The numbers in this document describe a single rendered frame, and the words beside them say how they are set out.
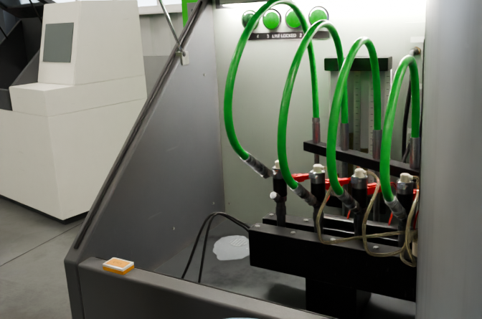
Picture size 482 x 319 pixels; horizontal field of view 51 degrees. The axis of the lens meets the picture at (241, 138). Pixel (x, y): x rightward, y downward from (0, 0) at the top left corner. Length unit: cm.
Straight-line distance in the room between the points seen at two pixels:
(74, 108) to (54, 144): 28
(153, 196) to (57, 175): 256
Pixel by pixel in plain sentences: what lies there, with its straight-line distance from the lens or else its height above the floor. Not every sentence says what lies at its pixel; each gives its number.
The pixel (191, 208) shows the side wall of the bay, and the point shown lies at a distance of 131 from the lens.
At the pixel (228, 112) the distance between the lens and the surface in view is 81.
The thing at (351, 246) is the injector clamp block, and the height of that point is 98.
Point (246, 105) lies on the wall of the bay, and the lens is 132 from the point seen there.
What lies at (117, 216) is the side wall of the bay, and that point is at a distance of 109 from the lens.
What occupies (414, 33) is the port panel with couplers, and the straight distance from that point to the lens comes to 115.
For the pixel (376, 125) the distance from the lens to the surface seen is 103.
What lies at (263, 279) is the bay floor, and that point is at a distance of 115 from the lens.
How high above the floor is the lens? 139
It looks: 14 degrees down
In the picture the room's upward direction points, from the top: 3 degrees counter-clockwise
